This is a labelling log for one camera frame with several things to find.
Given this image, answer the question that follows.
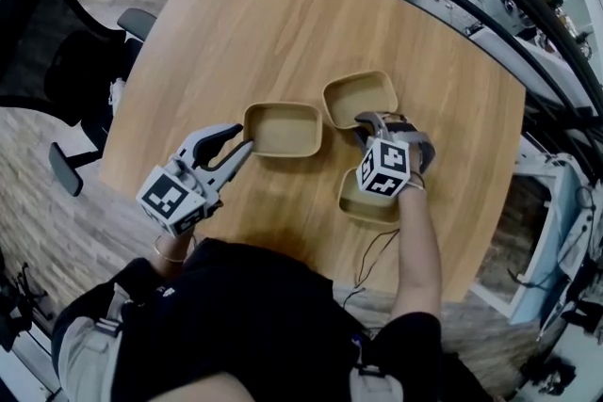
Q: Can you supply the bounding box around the white and blue desk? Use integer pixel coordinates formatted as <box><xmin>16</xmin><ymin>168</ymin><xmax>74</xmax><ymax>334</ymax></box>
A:
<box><xmin>470</xmin><ymin>134</ymin><xmax>603</xmax><ymax>335</ymax></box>

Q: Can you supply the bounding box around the person's right forearm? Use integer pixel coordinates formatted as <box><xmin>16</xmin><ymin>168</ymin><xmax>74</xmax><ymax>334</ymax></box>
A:
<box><xmin>389</xmin><ymin>176</ymin><xmax>444</xmax><ymax>321</ymax></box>

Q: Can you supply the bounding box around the person's left forearm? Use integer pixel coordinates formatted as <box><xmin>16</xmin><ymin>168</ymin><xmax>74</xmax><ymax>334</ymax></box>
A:
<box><xmin>151</xmin><ymin>228</ymin><xmax>199</xmax><ymax>279</ymax></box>

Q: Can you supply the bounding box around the person's face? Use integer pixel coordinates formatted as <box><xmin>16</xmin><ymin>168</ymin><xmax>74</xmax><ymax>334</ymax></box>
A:
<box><xmin>167</xmin><ymin>370</ymin><xmax>258</xmax><ymax>402</ymax></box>

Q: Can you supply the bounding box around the black bag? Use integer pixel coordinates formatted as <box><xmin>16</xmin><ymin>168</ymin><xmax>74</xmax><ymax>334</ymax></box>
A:
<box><xmin>516</xmin><ymin>355</ymin><xmax>579</xmax><ymax>397</ymax></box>

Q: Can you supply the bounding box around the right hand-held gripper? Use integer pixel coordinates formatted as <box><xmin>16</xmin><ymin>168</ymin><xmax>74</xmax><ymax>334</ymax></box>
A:
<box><xmin>352</xmin><ymin>110</ymin><xmax>437</xmax><ymax>200</ymax></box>

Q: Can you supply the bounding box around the black office chair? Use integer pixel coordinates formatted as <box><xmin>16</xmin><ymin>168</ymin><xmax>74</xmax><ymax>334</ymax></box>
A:
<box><xmin>0</xmin><ymin>0</ymin><xmax>159</xmax><ymax>199</ymax></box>

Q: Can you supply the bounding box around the tan rectangular tray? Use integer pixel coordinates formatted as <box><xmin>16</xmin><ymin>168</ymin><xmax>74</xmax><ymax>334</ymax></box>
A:
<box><xmin>242</xmin><ymin>101</ymin><xmax>325</xmax><ymax>160</ymax></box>
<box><xmin>337</xmin><ymin>165</ymin><xmax>402</xmax><ymax>226</ymax></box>
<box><xmin>321</xmin><ymin>69</ymin><xmax>399</xmax><ymax>132</ymax></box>

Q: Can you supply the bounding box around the person's black shirt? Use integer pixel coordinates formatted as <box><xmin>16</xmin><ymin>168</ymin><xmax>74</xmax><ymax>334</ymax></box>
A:
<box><xmin>50</xmin><ymin>237</ymin><xmax>444</xmax><ymax>402</ymax></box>

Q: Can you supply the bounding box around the gold bracelet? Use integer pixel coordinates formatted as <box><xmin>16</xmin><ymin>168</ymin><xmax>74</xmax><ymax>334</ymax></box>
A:
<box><xmin>154</xmin><ymin>233</ymin><xmax>188</xmax><ymax>264</ymax></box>

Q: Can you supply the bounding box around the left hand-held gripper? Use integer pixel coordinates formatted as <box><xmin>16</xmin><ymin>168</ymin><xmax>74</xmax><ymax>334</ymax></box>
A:
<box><xmin>135</xmin><ymin>122</ymin><xmax>255</xmax><ymax>237</ymax></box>

